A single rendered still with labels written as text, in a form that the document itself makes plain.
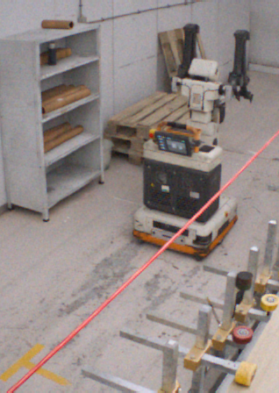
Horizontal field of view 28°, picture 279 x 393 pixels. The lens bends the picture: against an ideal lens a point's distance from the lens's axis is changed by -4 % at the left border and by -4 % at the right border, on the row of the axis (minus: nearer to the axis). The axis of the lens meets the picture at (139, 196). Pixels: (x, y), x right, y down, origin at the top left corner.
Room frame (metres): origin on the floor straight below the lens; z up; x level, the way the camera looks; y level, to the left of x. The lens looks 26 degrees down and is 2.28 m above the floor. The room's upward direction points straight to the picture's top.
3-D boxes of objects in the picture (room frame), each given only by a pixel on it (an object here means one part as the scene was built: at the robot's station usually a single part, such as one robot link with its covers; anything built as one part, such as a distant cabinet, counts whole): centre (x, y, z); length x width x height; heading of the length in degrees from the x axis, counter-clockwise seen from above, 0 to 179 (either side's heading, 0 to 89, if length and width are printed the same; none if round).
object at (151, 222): (3.64, -0.23, 0.23); 0.41 x 0.02 x 0.08; 60
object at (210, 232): (3.93, -0.38, 0.16); 0.67 x 0.64 x 0.25; 150
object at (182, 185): (3.85, -0.33, 0.59); 0.55 x 0.34 x 0.83; 60
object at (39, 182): (4.63, 0.75, 0.78); 0.90 x 0.45 x 1.55; 150
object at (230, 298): (1.69, -0.34, 0.90); 0.04 x 0.04 x 0.48; 60
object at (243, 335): (1.61, -0.39, 0.85); 0.08 x 0.08 x 0.11
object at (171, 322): (1.71, -0.22, 0.84); 0.43 x 0.03 x 0.04; 60
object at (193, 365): (1.45, -0.21, 0.95); 0.14 x 0.06 x 0.05; 150
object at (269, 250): (2.12, -0.59, 0.88); 0.04 x 0.04 x 0.48; 60
